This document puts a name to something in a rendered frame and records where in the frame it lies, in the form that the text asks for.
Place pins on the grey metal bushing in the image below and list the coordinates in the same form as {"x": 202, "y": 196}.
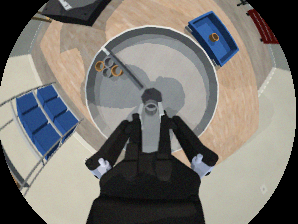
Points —
{"x": 151, "y": 113}
{"x": 104, "y": 72}
{"x": 106, "y": 63}

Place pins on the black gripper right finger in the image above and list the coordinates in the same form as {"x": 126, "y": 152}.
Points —
{"x": 202, "y": 159}

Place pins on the bronze bushing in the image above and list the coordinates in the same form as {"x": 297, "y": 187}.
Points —
{"x": 97, "y": 66}
{"x": 114, "y": 73}
{"x": 212, "y": 36}

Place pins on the blue crate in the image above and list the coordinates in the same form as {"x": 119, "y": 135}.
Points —
{"x": 225, "y": 47}

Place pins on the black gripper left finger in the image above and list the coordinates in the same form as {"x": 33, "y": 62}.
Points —
{"x": 104, "y": 159}

